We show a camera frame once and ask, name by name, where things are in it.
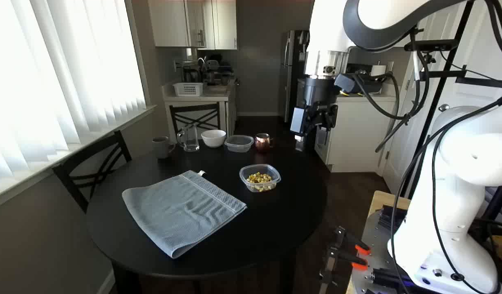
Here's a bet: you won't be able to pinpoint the copper mug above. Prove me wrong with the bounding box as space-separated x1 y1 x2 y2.
254 130 273 153

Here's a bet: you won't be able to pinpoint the clear drinking glass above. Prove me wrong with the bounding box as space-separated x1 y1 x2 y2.
177 122 201 153

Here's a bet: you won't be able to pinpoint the white counter with sink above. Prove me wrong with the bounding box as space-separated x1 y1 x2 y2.
161 80 241 137

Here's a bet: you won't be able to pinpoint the white ceramic bowl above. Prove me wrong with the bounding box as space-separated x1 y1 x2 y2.
200 127 228 148

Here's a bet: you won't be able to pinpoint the blue grey folded towel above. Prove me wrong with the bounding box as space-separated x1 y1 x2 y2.
121 168 249 259

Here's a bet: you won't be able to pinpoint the empty clear plastic container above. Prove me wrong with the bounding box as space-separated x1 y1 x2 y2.
224 134 255 153

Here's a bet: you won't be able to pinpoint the clear plastic candy container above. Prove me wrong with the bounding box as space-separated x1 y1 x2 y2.
237 161 283 194

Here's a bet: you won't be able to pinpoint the dark steel refrigerator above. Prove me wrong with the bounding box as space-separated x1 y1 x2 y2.
282 28 313 124

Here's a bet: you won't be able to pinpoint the white plastic bin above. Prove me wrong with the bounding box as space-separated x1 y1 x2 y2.
172 80 205 99

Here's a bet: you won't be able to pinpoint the black coffee machine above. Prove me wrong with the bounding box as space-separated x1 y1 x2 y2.
197 52 234 86

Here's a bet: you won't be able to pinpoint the black wooden chair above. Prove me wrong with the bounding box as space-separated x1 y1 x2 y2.
169 101 223 137
51 129 134 214

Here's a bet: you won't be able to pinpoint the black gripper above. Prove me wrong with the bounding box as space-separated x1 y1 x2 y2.
293 75 340 153

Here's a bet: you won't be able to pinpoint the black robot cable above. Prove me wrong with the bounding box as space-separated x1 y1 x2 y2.
388 90 502 294

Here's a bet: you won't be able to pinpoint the orange handled black clamp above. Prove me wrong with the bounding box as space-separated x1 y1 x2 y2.
318 248 370 290
327 224 373 258

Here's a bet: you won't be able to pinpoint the white upper kitchen cabinets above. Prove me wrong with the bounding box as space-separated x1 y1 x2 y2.
148 0 239 52

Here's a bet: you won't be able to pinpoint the black camera tripod stand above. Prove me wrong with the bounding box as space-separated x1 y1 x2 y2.
398 0 502 201

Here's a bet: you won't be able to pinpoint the white kitchen counter cabinet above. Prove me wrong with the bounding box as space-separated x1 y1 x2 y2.
324 90 398 175

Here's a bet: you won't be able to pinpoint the robot mounting platform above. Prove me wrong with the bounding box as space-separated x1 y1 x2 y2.
345 189 427 294

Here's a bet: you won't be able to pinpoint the white vertical window blinds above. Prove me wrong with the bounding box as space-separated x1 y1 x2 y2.
0 0 149 186

